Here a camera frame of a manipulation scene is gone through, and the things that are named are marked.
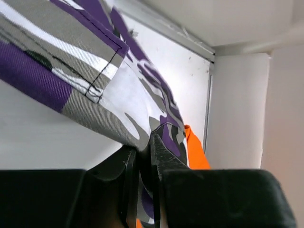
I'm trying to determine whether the purple camouflage garment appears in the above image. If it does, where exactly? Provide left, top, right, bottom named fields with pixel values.
left=0, top=0, right=190, bottom=225

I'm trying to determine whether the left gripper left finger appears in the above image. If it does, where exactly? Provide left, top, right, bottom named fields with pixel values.
left=88, top=146, right=139, bottom=228

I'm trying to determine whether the orange cloth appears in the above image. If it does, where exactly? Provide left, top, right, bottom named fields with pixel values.
left=136, top=125, right=210, bottom=228

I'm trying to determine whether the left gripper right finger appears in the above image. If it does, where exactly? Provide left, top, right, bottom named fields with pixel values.
left=150, top=133, right=189, bottom=228

